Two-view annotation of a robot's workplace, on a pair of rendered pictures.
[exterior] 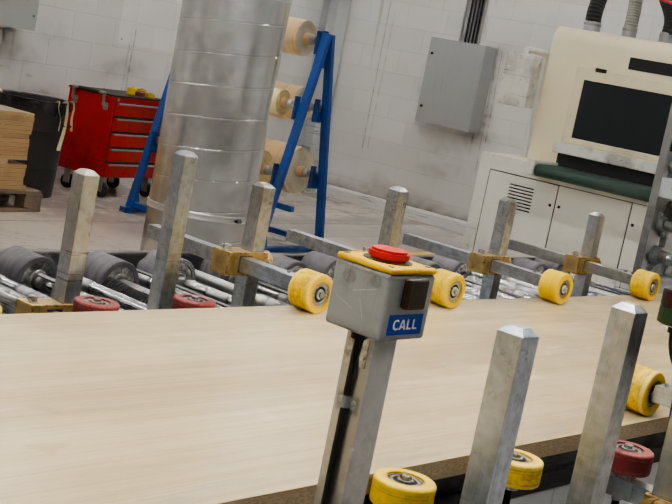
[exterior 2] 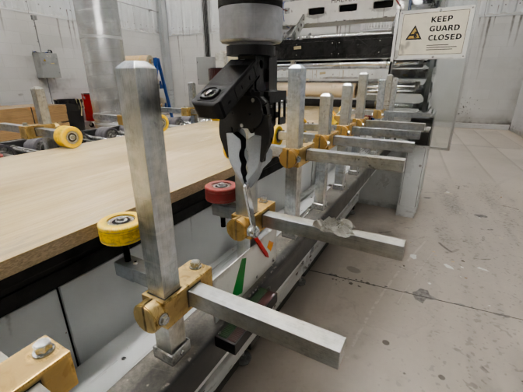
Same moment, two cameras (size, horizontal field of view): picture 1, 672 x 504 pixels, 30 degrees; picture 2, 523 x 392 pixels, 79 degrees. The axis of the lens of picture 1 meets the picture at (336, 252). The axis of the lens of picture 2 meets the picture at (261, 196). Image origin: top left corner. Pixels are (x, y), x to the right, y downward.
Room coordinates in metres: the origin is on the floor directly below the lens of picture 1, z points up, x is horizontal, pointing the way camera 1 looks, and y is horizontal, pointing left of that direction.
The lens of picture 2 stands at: (1.13, -0.45, 1.15)
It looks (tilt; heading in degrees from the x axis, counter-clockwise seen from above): 21 degrees down; 349
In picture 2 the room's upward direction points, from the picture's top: straight up
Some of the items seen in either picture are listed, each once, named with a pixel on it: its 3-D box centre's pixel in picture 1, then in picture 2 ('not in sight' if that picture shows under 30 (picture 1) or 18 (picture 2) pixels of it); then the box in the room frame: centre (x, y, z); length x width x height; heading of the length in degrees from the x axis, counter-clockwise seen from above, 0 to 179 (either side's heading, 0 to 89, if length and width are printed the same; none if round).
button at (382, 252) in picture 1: (388, 257); not in sight; (1.18, -0.05, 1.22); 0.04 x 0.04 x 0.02
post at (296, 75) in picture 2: not in sight; (293, 158); (1.95, -0.70, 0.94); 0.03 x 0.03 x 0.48; 50
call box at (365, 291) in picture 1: (380, 298); not in sight; (1.18, -0.05, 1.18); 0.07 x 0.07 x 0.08; 50
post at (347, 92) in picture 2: not in sight; (342, 145); (2.34, -1.03, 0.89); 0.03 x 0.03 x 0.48; 50
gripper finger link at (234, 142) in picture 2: not in sight; (244, 156); (1.65, -0.52, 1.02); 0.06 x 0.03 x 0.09; 140
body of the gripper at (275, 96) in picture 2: not in sight; (254, 89); (1.64, -0.54, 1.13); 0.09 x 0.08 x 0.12; 140
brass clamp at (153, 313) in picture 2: not in sight; (176, 294); (1.59, -0.39, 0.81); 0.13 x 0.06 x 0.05; 140
